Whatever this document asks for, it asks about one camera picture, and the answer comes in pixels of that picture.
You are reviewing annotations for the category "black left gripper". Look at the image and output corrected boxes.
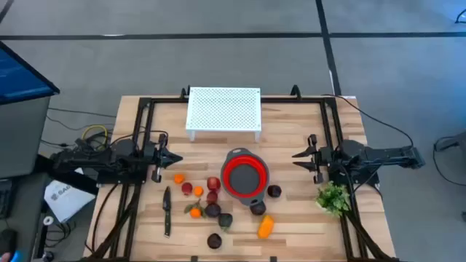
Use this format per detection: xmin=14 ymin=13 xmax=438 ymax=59
xmin=143 ymin=132 xmax=183 ymax=183

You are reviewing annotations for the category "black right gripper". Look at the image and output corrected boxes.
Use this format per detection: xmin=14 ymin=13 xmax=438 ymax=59
xmin=291 ymin=133 xmax=334 ymax=185

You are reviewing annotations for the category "dark purple round fruit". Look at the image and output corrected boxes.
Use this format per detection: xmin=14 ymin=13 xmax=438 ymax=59
xmin=206 ymin=233 xmax=223 ymax=250
xmin=250 ymin=199 xmax=267 ymax=216
xmin=204 ymin=202 xmax=222 ymax=218
xmin=266 ymin=184 xmax=283 ymax=199

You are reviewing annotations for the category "red apple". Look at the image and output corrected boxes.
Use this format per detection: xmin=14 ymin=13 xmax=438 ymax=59
xmin=206 ymin=176 xmax=222 ymax=193

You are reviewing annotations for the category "red grey collapsible colander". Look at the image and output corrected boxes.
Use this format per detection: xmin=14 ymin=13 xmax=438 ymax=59
xmin=220 ymin=147 xmax=271 ymax=207

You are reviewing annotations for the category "orange bell pepper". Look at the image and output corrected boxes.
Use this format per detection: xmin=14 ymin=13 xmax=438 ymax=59
xmin=256 ymin=214 xmax=275 ymax=240

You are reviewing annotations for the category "wrinkled purple fruit green stem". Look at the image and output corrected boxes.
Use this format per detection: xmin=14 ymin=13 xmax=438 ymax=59
xmin=217 ymin=213 xmax=234 ymax=233

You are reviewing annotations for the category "black kitchen knife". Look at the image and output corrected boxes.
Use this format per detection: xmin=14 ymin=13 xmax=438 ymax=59
xmin=162 ymin=186 xmax=173 ymax=239

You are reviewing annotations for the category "green artificial plant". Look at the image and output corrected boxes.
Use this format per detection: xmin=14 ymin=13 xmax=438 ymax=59
xmin=315 ymin=180 xmax=351 ymax=218

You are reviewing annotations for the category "white perforated metal shelf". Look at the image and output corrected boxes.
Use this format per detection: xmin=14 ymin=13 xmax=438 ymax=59
xmin=185 ymin=86 xmax=262 ymax=143

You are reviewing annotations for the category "grey floor stand leg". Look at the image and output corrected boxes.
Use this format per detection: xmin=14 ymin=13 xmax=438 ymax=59
xmin=435 ymin=131 xmax=466 ymax=152

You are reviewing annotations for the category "dark desk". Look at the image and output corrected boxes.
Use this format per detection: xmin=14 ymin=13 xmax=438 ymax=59
xmin=0 ymin=172 xmax=48 ymax=262

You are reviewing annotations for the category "black keyboard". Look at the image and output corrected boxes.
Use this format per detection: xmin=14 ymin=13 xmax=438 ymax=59
xmin=0 ymin=180 xmax=14 ymax=219

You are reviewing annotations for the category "monitor with blue screen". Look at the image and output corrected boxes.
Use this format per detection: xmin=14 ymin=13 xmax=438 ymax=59
xmin=0 ymin=40 xmax=61 ymax=106

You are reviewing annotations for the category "black computer mouse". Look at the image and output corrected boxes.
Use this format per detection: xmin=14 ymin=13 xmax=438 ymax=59
xmin=0 ymin=228 xmax=17 ymax=255

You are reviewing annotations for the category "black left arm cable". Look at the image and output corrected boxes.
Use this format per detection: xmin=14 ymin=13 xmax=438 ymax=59
xmin=108 ymin=129 xmax=169 ymax=146

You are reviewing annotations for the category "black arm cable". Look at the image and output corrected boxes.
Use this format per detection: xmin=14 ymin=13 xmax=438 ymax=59
xmin=108 ymin=129 xmax=169 ymax=146
xmin=322 ymin=93 xmax=415 ymax=148

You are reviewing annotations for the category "black aluminium table frame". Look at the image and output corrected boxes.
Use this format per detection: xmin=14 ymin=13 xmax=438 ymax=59
xmin=83 ymin=85 xmax=398 ymax=262

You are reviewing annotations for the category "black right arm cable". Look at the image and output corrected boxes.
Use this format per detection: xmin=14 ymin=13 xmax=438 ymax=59
xmin=322 ymin=93 xmax=415 ymax=148

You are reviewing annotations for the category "black cable bundle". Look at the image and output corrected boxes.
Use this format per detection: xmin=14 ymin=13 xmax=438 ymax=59
xmin=87 ymin=183 xmax=143 ymax=261
xmin=341 ymin=209 xmax=396 ymax=262

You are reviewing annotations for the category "yellow cable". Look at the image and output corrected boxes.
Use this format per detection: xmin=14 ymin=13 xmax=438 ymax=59
xmin=80 ymin=124 xmax=109 ymax=150

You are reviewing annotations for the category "thin black cable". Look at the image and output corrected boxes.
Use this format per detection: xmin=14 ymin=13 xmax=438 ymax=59
xmin=47 ymin=107 xmax=117 ymax=119

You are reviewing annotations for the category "black floor cable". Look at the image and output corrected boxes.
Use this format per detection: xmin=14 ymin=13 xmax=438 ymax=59
xmin=432 ymin=136 xmax=466 ymax=187

